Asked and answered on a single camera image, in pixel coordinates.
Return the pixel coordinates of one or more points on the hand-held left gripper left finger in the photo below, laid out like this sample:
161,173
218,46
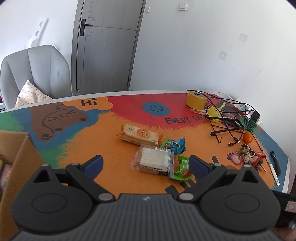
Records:
93,165

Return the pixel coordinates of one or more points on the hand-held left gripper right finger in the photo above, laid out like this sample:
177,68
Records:
198,166

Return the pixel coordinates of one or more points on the clear square white cake packet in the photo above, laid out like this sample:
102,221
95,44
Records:
153,160

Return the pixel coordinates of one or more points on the brown cardboard box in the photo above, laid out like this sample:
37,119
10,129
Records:
20,166

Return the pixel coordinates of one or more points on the purple snack packet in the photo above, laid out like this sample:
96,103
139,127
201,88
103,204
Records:
4,177

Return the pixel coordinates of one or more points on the bright green snack packet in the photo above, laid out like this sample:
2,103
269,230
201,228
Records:
183,170

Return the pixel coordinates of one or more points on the blue green snack packet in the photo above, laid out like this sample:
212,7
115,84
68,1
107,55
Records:
175,146

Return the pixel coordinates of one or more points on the bunch of keys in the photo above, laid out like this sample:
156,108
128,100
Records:
247,157

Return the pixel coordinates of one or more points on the orange cracker packet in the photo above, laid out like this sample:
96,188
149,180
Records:
138,135

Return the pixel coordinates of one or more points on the yellow plastic toy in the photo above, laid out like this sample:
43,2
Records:
215,112

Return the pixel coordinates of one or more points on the orange tangerine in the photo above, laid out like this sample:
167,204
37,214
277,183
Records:
248,137

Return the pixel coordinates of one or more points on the brown tape roll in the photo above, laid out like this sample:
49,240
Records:
196,100

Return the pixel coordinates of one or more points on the white power strip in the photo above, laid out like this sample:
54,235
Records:
240,105

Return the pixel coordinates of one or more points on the black power adapter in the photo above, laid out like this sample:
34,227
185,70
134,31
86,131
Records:
255,117

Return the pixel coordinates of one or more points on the white dotted pillow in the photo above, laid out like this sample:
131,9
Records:
30,95

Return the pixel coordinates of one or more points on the grey chair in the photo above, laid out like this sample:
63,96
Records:
46,69

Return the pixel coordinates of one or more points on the grey door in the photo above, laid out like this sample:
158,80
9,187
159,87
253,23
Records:
108,46

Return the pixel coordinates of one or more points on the white wall hook rack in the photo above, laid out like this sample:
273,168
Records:
38,31

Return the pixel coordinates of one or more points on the large white light switch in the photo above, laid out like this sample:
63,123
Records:
183,6

